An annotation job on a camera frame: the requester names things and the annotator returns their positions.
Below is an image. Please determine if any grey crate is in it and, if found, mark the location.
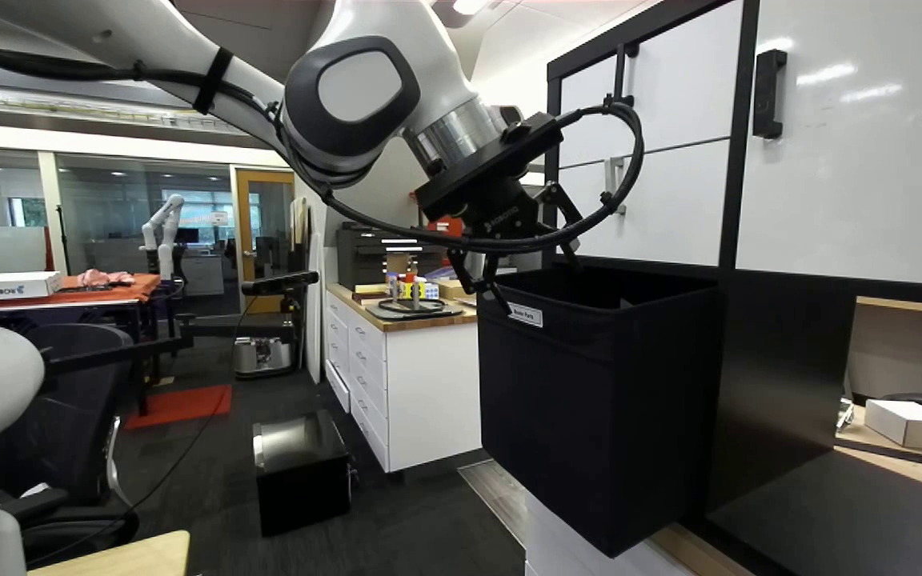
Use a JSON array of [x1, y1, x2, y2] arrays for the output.
[[230, 329, 299, 382]]

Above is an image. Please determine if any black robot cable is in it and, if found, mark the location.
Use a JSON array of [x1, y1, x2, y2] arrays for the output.
[[0, 29, 646, 260]]

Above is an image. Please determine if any red floor mat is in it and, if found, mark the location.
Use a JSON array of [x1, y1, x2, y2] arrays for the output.
[[122, 382, 237, 435]]

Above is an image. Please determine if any pale wood-edged table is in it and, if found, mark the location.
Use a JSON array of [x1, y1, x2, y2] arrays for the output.
[[25, 528, 194, 576]]

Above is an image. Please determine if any white drawer with silver handle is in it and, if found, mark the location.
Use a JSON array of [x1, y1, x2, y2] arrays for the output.
[[556, 139, 738, 269]]

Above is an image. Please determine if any dark office chair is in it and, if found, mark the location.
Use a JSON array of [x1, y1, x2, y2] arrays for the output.
[[0, 318, 151, 569]]

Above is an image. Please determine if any red and yellow bottle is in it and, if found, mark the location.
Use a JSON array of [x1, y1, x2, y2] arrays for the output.
[[393, 265, 430, 306]]

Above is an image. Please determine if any silver drawer handle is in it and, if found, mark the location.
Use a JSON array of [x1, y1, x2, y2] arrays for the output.
[[598, 151, 633, 210]]

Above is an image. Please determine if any black drawer handle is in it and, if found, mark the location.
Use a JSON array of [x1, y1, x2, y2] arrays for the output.
[[616, 42, 636, 109]]

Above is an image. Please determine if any small red object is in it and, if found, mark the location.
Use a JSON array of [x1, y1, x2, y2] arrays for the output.
[[426, 210, 472, 244]]

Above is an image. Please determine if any thin black stick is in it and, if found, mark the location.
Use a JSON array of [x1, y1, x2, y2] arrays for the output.
[[839, 431, 922, 467]]

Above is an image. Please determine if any white drawer with black handle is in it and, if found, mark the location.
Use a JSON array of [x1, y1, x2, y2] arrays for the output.
[[556, 0, 747, 155]]

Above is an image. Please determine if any black cube shelf unit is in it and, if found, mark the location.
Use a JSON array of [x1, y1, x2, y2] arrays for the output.
[[542, 0, 922, 576]]

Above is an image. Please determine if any long white box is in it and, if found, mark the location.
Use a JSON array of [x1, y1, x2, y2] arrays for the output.
[[0, 269, 63, 304]]

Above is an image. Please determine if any wooden door frame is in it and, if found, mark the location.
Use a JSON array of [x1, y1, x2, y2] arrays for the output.
[[230, 168, 302, 295]]

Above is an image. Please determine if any black door handle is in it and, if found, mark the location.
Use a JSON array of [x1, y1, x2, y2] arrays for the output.
[[750, 45, 791, 141]]

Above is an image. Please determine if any white drawer cabinet wood top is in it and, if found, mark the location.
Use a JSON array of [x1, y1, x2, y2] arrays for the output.
[[321, 282, 486, 478]]

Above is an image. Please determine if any black fabric storage bin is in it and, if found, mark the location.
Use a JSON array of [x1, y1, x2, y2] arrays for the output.
[[475, 260, 731, 561]]

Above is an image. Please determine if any black velcro strap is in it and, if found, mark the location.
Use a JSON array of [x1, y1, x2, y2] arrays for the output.
[[188, 45, 237, 116]]

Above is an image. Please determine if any flat white box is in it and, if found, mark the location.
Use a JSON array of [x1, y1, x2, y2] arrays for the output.
[[861, 396, 922, 455]]

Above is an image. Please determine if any black round tray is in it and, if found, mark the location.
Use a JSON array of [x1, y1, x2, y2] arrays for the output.
[[359, 295, 472, 322]]

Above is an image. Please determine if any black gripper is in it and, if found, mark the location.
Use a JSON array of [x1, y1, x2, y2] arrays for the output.
[[422, 141, 582, 300]]

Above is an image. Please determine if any white shelf door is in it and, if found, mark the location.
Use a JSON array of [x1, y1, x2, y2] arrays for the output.
[[732, 0, 922, 290]]

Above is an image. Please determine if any black box with glossy top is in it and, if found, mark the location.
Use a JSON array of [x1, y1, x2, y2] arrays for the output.
[[249, 407, 359, 540]]

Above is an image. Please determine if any table with red top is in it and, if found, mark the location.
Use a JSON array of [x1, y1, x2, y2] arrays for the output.
[[0, 269, 173, 413]]

